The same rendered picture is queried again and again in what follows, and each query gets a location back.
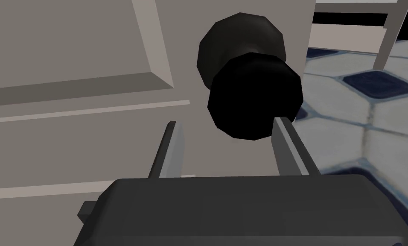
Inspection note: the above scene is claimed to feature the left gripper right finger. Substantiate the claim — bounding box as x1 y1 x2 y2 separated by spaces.
271 117 322 177

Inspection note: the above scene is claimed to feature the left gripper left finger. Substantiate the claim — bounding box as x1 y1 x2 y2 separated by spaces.
148 120 185 179

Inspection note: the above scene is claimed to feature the black round door knob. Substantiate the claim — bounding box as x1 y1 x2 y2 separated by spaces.
196 12 304 141

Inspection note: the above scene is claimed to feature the grey panelled door leaf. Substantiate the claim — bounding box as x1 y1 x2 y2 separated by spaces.
0 0 317 246

